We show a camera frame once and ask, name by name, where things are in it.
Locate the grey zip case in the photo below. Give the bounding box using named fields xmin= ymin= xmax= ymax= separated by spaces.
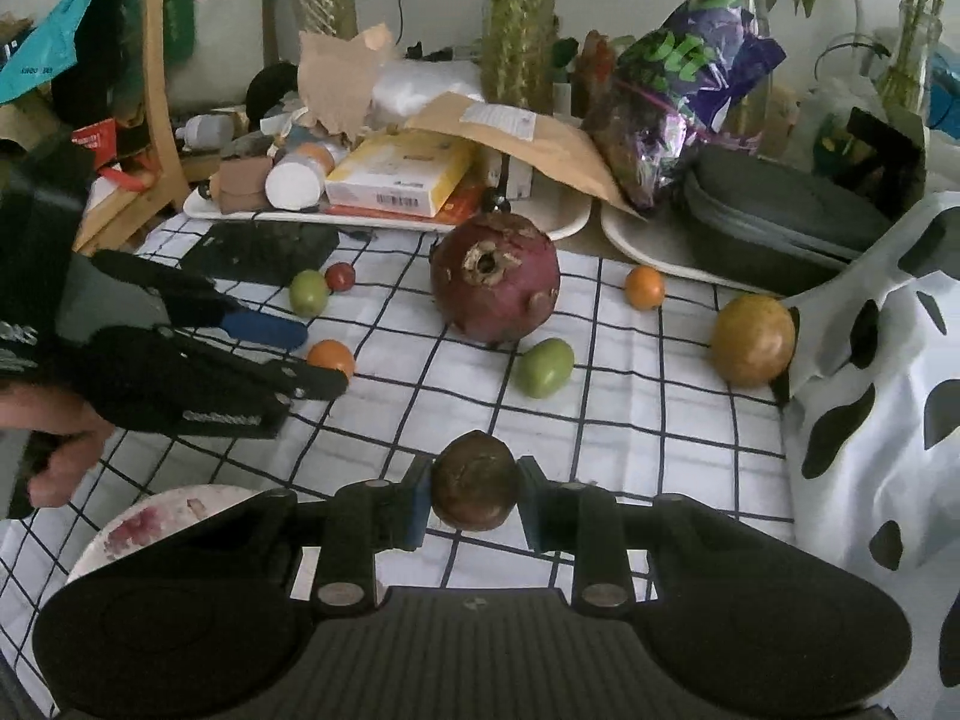
xmin=681 ymin=144 xmax=895 ymax=276

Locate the dark brown round fruit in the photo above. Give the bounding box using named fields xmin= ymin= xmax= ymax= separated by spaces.
xmin=431 ymin=431 xmax=521 ymax=532

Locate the small brown cardboard box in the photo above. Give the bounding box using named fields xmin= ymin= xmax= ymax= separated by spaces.
xmin=216 ymin=157 xmax=275 ymax=213

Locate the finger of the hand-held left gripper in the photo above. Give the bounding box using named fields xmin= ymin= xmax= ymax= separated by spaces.
xmin=71 ymin=324 xmax=350 ymax=442
xmin=90 ymin=249 xmax=310 ymax=350

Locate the white capped bottle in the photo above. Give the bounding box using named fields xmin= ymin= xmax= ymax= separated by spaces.
xmin=265 ymin=142 xmax=335 ymax=212

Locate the black angular bracket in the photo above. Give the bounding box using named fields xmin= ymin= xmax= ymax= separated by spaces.
xmin=846 ymin=109 xmax=929 ymax=224

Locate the small orange fruit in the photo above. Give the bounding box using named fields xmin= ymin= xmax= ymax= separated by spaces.
xmin=625 ymin=266 xmax=666 ymax=311
xmin=306 ymin=340 xmax=356 ymax=380

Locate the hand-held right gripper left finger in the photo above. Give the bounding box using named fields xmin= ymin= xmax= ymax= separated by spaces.
xmin=289 ymin=457 xmax=434 ymax=610

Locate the red packet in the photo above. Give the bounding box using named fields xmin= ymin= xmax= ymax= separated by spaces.
xmin=71 ymin=120 xmax=119 ymax=167

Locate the yellow cardboard box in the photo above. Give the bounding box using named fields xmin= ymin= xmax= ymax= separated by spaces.
xmin=324 ymin=131 xmax=479 ymax=218

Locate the wooden chair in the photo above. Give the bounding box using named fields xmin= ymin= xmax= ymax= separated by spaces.
xmin=75 ymin=0 xmax=194 ymax=256

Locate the black round object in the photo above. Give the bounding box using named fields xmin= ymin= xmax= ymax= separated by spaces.
xmin=246 ymin=61 xmax=301 ymax=128

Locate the black flat device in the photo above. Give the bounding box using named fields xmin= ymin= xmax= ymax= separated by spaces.
xmin=180 ymin=221 xmax=342 ymax=287

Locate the teal plastic bag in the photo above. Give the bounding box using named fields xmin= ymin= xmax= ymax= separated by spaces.
xmin=0 ymin=0 xmax=122 ymax=107

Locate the yellow-brown round fruit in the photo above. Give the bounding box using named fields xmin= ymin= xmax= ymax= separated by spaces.
xmin=709 ymin=294 xmax=797 ymax=389

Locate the white floral plate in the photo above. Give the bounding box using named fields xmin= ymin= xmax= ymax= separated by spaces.
xmin=64 ymin=486 xmax=260 ymax=590

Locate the purple plastic bag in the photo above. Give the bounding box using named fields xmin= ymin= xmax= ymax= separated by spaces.
xmin=583 ymin=0 xmax=786 ymax=211

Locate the clear glass bottle vase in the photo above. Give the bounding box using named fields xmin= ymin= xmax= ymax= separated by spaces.
xmin=876 ymin=4 xmax=944 ymax=115

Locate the small green fruit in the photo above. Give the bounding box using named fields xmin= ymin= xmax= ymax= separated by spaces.
xmin=514 ymin=337 xmax=575 ymax=400
xmin=289 ymin=270 xmax=329 ymax=317

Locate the checked bed sheet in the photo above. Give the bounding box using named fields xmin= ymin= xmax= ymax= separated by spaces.
xmin=0 ymin=206 xmax=805 ymax=720

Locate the white oval tray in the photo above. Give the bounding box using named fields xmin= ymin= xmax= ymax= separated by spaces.
xmin=600 ymin=199 xmax=796 ymax=293
xmin=182 ymin=180 xmax=593 ymax=242

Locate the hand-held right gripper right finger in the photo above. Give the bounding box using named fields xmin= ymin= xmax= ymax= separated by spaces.
xmin=517 ymin=457 xmax=698 ymax=610

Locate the brown padded envelope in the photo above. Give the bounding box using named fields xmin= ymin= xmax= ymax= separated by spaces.
xmin=405 ymin=90 xmax=646 ymax=222

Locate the person's left hand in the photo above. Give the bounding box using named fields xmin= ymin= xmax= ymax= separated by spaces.
xmin=0 ymin=382 xmax=117 ymax=511

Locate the torn brown paper bag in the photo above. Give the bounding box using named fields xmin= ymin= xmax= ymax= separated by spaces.
xmin=298 ymin=22 xmax=398 ymax=145

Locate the white lying bottle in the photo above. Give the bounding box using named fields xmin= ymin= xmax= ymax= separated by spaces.
xmin=176 ymin=114 xmax=238 ymax=150

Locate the cow-print blanket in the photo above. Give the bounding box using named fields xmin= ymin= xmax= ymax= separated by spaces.
xmin=780 ymin=191 xmax=960 ymax=665

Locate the red dragon fruit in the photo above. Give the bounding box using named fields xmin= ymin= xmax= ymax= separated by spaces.
xmin=430 ymin=211 xmax=562 ymax=344

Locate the white plastic bag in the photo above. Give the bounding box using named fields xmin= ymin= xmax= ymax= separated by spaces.
xmin=371 ymin=60 xmax=488 ymax=119

